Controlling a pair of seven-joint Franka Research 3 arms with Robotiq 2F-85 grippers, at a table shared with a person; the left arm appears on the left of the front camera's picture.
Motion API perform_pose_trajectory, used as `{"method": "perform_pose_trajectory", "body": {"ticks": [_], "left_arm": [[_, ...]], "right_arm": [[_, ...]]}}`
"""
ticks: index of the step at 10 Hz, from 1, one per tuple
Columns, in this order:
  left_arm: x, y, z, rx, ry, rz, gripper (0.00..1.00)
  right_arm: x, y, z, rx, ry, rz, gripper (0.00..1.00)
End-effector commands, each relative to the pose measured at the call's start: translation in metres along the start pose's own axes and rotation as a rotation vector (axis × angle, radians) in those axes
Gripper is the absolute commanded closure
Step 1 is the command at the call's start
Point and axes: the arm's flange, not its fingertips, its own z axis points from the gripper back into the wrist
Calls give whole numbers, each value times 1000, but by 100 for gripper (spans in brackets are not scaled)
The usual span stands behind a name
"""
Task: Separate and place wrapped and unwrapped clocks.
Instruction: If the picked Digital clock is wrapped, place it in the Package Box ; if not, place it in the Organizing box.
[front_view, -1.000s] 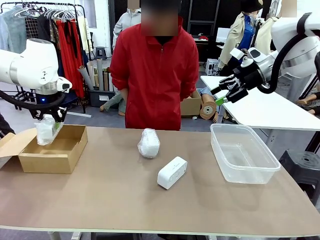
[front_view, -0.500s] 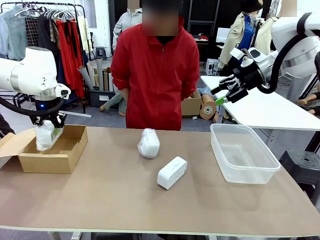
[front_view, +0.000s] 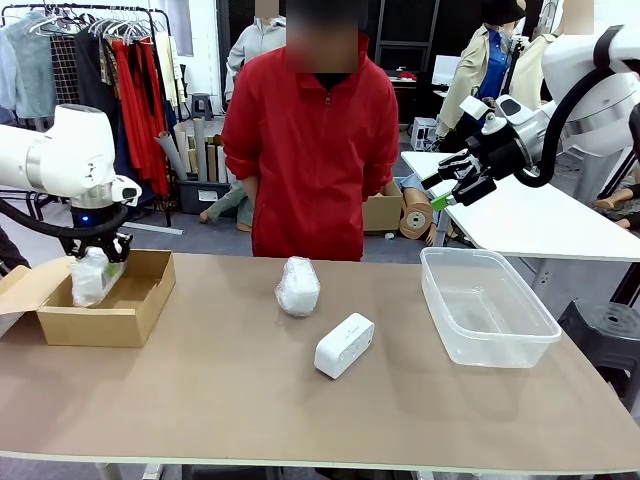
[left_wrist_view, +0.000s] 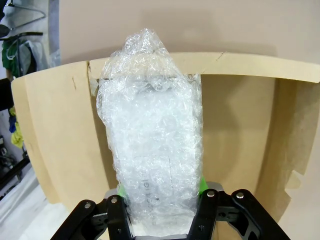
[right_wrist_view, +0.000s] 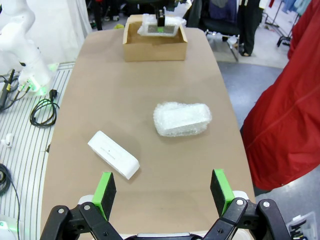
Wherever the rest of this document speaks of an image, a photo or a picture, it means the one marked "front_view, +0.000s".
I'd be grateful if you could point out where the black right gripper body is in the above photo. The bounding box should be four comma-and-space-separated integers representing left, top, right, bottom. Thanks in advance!
467, 122, 526, 184

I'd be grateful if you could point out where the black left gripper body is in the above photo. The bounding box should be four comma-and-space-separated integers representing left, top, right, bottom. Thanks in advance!
62, 205, 132, 251

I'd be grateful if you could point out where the long bubble-wrapped clock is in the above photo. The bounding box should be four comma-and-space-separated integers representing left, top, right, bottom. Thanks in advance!
69, 247, 126, 309

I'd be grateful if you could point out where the round bubble-wrapped clock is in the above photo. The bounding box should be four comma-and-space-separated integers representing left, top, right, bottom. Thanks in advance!
273, 255, 322, 320

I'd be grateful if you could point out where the white unwrapped digital clock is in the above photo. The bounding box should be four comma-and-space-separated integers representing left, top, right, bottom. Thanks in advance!
313, 312, 376, 381

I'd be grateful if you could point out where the person's right forearm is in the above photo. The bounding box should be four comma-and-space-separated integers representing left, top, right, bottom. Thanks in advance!
243, 174, 264, 204

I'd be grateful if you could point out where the white bar on floor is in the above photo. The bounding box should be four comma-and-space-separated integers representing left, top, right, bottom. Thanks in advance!
114, 219, 185, 236

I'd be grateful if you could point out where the white computer case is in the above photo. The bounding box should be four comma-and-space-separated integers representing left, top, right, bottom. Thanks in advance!
409, 117, 440, 151

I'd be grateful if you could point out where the bystander dark sleeve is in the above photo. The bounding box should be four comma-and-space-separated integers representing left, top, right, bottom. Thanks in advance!
0, 224, 32, 276

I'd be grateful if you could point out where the white background table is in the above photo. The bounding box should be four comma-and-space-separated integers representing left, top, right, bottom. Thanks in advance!
400, 149, 640, 264

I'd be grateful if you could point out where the brown cardboard box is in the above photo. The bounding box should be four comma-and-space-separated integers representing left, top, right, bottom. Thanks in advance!
0, 248, 177, 349

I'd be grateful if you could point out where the small open cardboard box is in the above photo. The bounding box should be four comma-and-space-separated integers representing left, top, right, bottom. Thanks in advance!
363, 179, 405, 234

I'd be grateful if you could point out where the dark storage bin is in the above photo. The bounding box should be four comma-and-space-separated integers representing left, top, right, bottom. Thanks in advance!
177, 177, 236, 215

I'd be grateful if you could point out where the mannequin in beige top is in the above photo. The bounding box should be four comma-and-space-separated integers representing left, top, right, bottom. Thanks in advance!
509, 0, 596, 111

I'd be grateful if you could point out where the white monitor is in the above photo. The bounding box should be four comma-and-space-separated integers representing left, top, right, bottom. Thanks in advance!
432, 54, 464, 87

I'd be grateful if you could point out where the grey paper roll brown cap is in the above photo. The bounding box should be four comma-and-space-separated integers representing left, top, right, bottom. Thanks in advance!
153, 129, 190, 182

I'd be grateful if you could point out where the lying mannequin in teal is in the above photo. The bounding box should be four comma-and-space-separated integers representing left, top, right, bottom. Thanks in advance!
199, 177, 256, 234

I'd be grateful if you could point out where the cream paper roll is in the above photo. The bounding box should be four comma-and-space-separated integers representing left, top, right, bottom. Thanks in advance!
173, 122, 200, 176

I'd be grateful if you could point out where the brown cardboard tube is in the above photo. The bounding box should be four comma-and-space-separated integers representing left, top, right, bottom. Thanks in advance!
205, 134, 226, 184

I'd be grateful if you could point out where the red dress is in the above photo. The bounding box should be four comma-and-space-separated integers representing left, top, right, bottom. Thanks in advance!
110, 39, 171, 196

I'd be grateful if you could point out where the tall grey paper roll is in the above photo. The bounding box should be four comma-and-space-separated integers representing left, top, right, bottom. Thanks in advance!
193, 117, 208, 184

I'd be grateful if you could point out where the lying bare mannequin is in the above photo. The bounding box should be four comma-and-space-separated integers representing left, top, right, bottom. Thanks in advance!
592, 164, 640, 231

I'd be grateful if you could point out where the person in red jacket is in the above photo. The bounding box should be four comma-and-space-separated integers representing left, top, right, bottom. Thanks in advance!
221, 0, 401, 263

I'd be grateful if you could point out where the black hanging garment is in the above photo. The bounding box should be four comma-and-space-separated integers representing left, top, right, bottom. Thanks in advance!
74, 29, 126, 176

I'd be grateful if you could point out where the clear plastic container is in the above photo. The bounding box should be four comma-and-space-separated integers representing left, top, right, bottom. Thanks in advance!
419, 246, 563, 370

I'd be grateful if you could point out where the grey step stool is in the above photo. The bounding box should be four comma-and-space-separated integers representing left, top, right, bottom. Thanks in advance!
191, 92, 215, 121

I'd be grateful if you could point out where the cream hanging garment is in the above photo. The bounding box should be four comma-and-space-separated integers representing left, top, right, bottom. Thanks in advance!
152, 32, 187, 121

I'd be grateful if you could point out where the black plastic stool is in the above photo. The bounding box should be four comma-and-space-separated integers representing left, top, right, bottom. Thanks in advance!
557, 298, 640, 401

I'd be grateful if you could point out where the person in grey hoodie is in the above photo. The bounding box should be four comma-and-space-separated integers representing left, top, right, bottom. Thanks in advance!
224, 0, 287, 104

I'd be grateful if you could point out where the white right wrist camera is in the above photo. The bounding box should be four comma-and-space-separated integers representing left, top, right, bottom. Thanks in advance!
458, 94, 501, 135

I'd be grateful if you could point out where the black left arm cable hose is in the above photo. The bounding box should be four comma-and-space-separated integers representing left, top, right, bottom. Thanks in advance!
0, 197, 129, 241

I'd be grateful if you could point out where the wire grid panel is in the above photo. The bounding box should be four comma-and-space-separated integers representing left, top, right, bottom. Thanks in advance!
49, 33, 81, 107

